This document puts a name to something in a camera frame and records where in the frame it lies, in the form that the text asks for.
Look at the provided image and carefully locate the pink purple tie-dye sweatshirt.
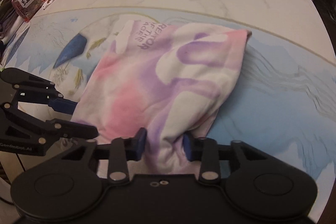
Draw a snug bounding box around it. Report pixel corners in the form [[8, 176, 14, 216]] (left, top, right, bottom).
[[72, 20, 251, 174]]

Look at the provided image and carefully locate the beige folded clothes pile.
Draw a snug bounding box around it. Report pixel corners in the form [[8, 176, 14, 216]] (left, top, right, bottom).
[[1, 0, 23, 44]]

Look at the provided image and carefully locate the blue patterned table mat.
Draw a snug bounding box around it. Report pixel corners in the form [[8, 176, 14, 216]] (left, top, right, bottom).
[[1, 8, 335, 181]]

